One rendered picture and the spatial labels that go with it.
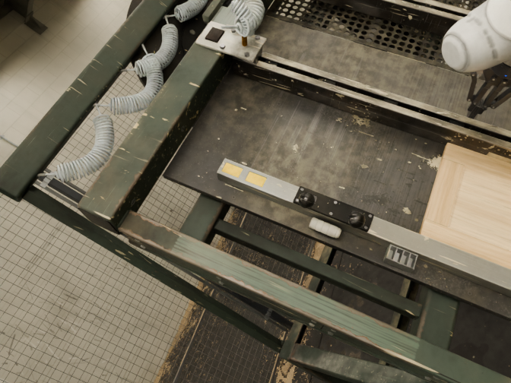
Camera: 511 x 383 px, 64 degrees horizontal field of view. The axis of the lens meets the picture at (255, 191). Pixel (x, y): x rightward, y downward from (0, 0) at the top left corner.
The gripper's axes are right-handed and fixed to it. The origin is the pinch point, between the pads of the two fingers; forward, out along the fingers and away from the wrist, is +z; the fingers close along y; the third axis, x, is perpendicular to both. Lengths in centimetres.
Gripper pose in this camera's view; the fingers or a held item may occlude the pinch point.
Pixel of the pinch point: (474, 111)
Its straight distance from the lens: 127.4
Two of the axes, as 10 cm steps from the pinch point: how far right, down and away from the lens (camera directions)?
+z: 0.3, 4.4, 9.0
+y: -9.1, -3.7, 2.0
